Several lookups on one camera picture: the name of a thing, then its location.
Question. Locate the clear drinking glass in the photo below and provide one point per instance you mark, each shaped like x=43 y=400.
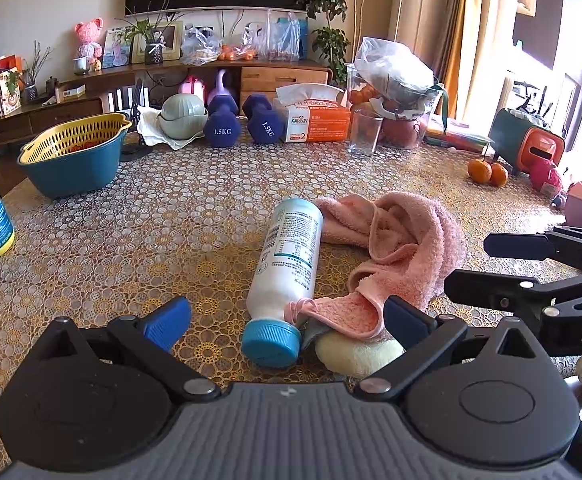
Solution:
x=364 y=133

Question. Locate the pink toy figure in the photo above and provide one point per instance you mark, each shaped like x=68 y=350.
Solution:
x=545 y=179

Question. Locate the blue basin yellow colander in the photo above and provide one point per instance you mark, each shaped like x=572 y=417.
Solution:
x=75 y=157

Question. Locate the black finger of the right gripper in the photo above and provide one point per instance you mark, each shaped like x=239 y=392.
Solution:
x=508 y=293
x=562 y=244

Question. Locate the pale green ceramic bowl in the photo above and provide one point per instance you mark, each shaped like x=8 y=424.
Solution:
x=183 y=116

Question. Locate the wooden picture frame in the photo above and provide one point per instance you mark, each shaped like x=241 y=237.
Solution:
x=171 y=35

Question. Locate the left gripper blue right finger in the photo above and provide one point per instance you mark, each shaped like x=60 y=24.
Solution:
x=428 y=342

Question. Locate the green orange toy box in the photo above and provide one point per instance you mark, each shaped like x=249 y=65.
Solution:
x=520 y=142

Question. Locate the orange tangerine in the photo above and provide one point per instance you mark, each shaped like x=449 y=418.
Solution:
x=499 y=175
x=480 y=170

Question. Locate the left blue dumbbell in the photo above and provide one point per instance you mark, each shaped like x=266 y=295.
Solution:
x=222 y=127

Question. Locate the plastic bag of fruit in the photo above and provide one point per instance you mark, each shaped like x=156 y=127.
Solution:
x=387 y=80

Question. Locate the pink fluffy towel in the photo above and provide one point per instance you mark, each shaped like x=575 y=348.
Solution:
x=413 y=244

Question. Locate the blue dumbbell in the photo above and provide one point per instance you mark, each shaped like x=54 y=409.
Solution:
x=265 y=124
x=222 y=127

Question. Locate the pink plush bear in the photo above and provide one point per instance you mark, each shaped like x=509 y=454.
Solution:
x=88 y=35

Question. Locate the right orange tangerine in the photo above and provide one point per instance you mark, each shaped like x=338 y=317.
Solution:
x=499 y=175

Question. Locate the pink bottle on floor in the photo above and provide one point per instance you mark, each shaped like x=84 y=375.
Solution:
x=195 y=86

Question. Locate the left orange tangerine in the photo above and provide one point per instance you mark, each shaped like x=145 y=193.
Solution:
x=480 y=170

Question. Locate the purple kettlebell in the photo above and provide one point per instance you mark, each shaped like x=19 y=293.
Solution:
x=220 y=89

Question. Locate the right blue dumbbell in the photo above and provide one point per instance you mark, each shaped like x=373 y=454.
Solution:
x=265 y=124

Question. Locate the white cloth under bowl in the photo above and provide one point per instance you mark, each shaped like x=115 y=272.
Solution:
x=152 y=133

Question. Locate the white bottle blue cap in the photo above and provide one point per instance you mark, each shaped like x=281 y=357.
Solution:
x=285 y=273

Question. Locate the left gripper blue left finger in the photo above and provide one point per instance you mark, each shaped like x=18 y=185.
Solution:
x=147 y=342

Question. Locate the clear plastic bags on cabinet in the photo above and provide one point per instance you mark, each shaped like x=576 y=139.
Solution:
x=275 y=39

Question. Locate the small potted plant black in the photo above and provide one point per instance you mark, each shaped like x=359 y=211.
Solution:
x=150 y=27

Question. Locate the cream round sponge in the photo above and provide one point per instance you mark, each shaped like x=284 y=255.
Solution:
x=355 y=359

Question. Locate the orange white tissue box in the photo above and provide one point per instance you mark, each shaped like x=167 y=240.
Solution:
x=312 y=113

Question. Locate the potted green tree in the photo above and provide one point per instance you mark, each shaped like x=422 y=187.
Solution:
x=336 y=41

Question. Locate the wooden tv cabinet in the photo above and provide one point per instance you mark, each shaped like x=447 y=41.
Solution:
x=111 y=89

